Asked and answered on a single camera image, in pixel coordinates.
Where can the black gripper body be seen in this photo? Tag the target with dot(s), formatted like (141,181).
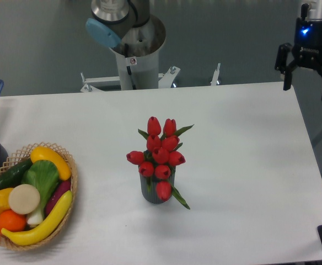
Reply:
(307,47)

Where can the red tulip bouquet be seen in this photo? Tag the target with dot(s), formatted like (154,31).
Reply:
(161,156)

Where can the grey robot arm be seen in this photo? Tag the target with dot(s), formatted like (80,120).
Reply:
(135,37)

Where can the dark grey ribbed vase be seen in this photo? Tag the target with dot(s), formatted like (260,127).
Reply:
(149,187)

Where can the white metal robot stand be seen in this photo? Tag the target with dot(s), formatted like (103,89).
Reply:
(134,73)

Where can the yellow squash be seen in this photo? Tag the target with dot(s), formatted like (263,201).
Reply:
(46,153)

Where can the purple sweet potato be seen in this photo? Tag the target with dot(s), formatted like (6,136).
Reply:
(59,191)

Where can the green bok choy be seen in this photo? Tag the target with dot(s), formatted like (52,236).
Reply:
(43,175)

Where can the woven wicker basket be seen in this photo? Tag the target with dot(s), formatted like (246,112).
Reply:
(24,154)

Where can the beige round disc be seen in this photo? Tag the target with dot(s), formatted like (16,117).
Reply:
(24,199)

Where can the green cucumber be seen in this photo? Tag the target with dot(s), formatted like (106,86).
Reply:
(13,176)

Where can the yellow banana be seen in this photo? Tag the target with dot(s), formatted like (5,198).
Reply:
(46,228)

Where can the orange fruit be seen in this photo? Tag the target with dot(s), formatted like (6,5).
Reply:
(12,221)

